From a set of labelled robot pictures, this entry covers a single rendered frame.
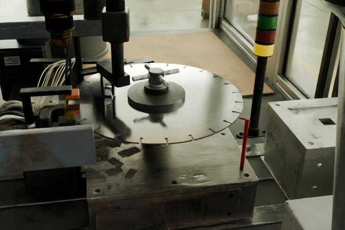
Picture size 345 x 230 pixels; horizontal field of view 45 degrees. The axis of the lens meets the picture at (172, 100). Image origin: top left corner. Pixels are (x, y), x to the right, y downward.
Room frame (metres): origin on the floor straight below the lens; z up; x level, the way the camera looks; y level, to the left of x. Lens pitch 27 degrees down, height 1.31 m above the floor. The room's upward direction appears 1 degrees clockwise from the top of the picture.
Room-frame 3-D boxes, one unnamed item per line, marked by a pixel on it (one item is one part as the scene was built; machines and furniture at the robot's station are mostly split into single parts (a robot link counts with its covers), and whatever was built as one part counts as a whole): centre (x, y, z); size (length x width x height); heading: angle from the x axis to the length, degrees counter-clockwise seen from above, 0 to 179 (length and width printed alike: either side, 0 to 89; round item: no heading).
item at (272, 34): (0.90, -0.21, 1.02); 0.05 x 0.04 x 0.03; 11
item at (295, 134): (0.72, -0.31, 0.82); 0.18 x 0.18 x 0.15; 11
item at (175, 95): (0.71, 0.03, 0.96); 0.11 x 0.11 x 0.03
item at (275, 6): (0.90, -0.21, 1.08); 0.05 x 0.04 x 0.03; 11
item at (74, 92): (0.68, 0.22, 0.95); 0.10 x 0.03 x 0.07; 101
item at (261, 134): (0.90, -0.21, 0.76); 0.09 x 0.03 x 0.03; 101
